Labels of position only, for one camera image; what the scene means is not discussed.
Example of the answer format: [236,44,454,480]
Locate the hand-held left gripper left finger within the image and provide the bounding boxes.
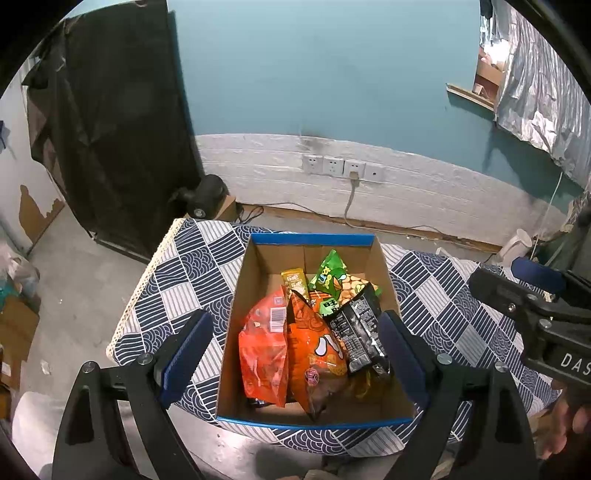
[52,309,215,480]

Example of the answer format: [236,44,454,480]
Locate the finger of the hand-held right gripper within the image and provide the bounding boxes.
[468,267,561,333]
[512,257,568,294]

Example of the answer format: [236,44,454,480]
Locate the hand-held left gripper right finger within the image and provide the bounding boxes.
[378,310,541,480]

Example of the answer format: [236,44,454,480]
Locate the narrow yellow stick packet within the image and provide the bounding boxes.
[353,369,391,401]

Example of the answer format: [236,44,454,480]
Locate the black snack packet yellow label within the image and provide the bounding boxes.
[322,281,392,376]

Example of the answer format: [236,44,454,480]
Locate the cardboard box with blue rim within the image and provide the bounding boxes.
[215,233,416,428]

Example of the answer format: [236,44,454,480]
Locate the red-orange snack packet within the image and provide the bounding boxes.
[238,285,291,408]

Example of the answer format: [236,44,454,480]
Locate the large orange chip bag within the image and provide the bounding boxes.
[286,291,349,423]

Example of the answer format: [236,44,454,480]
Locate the green snack packet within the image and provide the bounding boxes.
[308,249,384,308]

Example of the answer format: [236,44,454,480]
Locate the wide yellow snack packet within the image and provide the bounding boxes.
[281,269,309,298]

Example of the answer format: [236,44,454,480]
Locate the person's right hand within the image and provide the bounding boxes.
[536,385,591,462]

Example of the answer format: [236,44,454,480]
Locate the white kettle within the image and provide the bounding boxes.
[499,228,532,267]

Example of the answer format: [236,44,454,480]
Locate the grey hanging coat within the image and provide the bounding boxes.
[554,189,591,278]

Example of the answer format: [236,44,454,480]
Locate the blue white patterned tablecloth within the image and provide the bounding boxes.
[106,218,561,457]

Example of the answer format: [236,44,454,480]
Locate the flat brown cardboard box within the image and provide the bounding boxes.
[0,295,40,393]

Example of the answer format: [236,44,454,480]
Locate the silver foil curtain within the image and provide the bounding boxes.
[492,0,591,192]

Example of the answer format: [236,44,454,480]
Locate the clear plastic bag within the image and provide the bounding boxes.
[0,244,42,301]

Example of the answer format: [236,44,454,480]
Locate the wooden window sill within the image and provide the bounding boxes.
[445,82,497,112]

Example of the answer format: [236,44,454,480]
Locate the small brown cardboard box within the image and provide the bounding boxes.
[473,60,504,100]

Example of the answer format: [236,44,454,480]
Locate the black cloth screen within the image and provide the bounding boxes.
[21,0,206,264]

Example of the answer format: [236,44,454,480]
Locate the white hanging cord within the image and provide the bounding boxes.
[531,171,564,259]

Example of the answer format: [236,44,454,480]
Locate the beige plug with cable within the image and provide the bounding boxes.
[344,171,363,227]

